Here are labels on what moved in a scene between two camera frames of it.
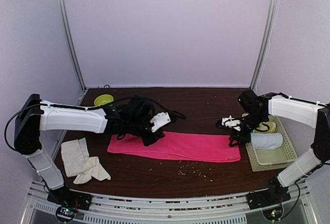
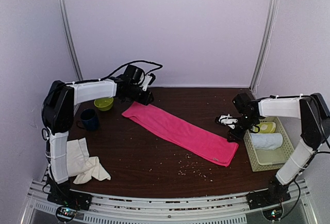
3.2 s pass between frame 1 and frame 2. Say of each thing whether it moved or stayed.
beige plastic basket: stayed
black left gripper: moved
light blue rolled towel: stayed
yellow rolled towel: stayed
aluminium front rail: stayed
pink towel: moved
